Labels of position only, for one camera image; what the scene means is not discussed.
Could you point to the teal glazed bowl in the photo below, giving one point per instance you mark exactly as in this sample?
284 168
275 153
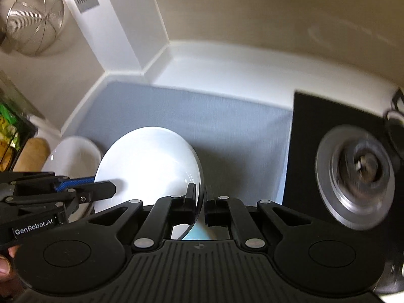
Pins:
200 232

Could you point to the cream beige bowl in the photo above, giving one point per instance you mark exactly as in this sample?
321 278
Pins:
180 231

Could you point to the blue white patterned bowl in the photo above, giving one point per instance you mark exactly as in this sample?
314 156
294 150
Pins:
147 164

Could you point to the grey counter mat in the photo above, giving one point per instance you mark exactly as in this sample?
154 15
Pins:
242 146

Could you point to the large white floral plate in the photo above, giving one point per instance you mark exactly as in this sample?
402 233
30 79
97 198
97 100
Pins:
75 157

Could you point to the person left hand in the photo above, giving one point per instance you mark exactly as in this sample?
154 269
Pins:
10 283

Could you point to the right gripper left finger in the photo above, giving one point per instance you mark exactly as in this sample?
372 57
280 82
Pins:
166 213

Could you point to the black gas stove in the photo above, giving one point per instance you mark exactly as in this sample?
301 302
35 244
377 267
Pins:
342 169

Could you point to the metal wire strainer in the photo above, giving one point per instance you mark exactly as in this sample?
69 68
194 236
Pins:
32 26

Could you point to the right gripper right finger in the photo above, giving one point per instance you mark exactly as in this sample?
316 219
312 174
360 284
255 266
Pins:
232 214

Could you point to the black tray with packets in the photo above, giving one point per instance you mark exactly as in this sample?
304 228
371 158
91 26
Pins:
16 127

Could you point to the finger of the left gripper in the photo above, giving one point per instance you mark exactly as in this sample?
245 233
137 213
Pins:
68 183
94 191

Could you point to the wooden cutting board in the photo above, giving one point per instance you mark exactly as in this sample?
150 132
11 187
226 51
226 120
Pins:
33 156

